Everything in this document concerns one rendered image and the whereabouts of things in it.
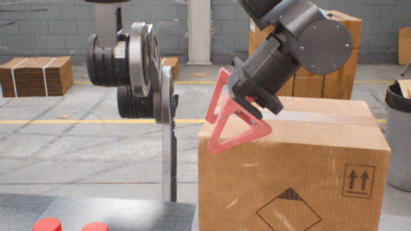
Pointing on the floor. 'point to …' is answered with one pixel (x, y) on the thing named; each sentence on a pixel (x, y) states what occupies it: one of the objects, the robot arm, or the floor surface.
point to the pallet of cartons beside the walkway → (319, 86)
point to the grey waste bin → (399, 147)
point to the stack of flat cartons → (36, 77)
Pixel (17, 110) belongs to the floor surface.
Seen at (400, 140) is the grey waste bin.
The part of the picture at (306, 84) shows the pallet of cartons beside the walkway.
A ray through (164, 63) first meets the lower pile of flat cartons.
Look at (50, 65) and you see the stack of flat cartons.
